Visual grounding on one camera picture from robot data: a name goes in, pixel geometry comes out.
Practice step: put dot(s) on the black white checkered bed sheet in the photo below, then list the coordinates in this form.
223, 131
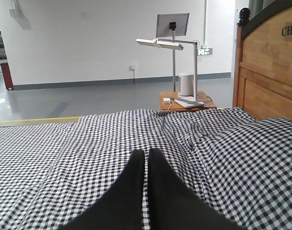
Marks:
240, 166

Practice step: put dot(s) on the red fire extinguisher box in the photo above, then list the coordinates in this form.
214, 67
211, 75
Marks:
7, 76

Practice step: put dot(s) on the grey monitor on stand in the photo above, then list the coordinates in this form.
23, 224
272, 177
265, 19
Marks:
171, 25

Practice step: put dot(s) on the green exit sign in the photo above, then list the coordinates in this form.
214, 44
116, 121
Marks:
205, 51

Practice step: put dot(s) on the wooden bed headboard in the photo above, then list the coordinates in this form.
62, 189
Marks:
263, 62

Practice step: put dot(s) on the white cylindrical speaker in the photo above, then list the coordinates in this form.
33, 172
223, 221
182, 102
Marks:
185, 84

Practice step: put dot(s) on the white desk lamp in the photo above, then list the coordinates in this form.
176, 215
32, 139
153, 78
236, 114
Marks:
189, 101

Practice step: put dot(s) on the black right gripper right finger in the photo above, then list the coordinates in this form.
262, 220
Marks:
173, 206

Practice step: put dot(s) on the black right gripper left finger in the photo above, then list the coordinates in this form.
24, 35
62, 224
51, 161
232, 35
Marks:
120, 207

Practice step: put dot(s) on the wooden nightstand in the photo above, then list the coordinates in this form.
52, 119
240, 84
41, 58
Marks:
202, 96

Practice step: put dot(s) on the small white charger box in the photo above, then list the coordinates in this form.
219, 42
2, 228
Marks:
166, 100

